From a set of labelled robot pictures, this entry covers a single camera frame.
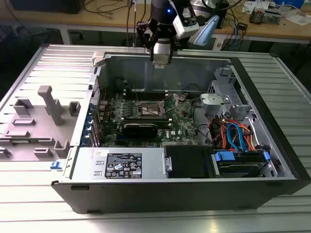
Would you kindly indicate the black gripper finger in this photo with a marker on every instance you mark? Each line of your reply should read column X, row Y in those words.
column 170, row 57
column 152, row 56

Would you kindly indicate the square silver CPU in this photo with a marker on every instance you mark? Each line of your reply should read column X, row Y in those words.
column 161, row 60

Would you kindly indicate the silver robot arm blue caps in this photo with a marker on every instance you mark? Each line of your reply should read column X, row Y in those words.
column 206, row 29

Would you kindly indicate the CPU socket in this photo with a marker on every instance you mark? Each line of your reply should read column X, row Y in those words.
column 150, row 106

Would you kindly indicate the blue expansion slot latch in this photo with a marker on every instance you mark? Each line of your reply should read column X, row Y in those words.
column 85, row 140
column 91, row 108
column 89, row 119
column 87, row 129

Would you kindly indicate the finned CPU cooler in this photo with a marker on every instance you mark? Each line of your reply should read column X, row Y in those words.
column 257, row 15

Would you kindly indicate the silver drive cage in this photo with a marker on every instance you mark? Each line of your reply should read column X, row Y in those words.
column 223, row 80

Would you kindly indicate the tall black box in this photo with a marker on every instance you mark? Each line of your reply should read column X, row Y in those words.
column 224, row 19

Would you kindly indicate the green motherboard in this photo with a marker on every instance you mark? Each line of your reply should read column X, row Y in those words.
column 179, row 121

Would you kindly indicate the black graphics card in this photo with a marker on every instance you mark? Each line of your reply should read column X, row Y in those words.
column 139, row 131

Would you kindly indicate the small black adapter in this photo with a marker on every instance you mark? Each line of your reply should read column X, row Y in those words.
column 243, row 26

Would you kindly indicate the white printed card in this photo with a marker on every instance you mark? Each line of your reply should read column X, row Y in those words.
column 252, row 6

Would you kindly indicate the wooden desk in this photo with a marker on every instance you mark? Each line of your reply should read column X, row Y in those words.
column 48, row 18
column 267, row 30

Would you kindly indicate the black plastic drive shroud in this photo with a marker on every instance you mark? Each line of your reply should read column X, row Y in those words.
column 187, row 162

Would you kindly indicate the silver metal component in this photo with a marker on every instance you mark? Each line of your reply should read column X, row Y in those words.
column 272, row 17

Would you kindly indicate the wide black device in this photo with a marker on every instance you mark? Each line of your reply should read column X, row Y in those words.
column 48, row 6

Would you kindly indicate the hard disk in blue carrier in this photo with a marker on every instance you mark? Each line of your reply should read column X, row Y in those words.
column 233, row 167

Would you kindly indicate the silver power supply with label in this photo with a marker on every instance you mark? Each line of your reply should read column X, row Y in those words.
column 82, row 165

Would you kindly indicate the white paper sheet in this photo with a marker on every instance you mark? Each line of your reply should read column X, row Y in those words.
column 297, row 20

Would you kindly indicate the grey parts rack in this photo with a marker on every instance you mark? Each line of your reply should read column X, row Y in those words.
column 36, row 136

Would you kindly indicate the black PC case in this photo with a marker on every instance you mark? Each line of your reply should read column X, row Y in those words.
column 170, row 199

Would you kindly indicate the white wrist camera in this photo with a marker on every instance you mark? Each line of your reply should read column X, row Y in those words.
column 181, row 26

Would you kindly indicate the silver disk bay bracket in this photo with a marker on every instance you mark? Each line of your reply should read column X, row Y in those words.
column 213, row 102

